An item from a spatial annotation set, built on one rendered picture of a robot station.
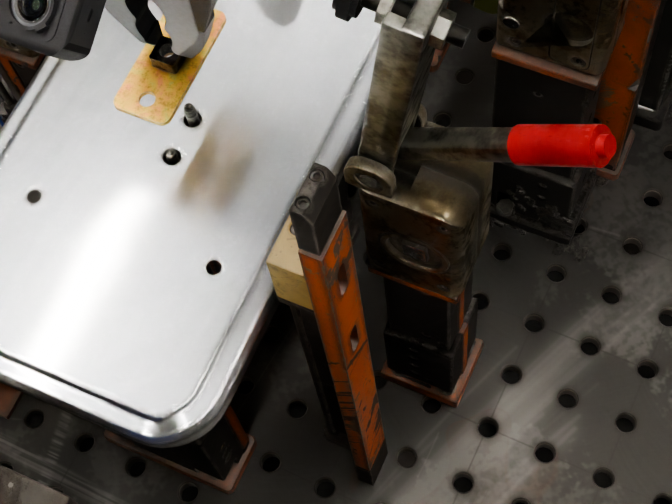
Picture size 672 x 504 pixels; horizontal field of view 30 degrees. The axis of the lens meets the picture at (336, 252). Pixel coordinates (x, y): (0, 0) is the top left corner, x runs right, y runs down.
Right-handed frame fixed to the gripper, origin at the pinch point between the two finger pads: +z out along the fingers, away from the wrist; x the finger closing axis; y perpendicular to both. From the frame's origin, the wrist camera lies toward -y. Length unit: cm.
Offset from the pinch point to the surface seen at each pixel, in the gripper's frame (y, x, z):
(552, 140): -0.4, -23.8, -4.9
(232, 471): -14.9, -5.2, 37.7
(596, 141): -0.2, -25.9, -5.8
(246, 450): -12.9, -5.5, 37.7
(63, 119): -3.1, 8.0, 8.7
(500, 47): 15.3, -15.6, 13.2
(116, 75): 1.2, 6.3, 8.7
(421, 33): -1.6, -17.3, -12.6
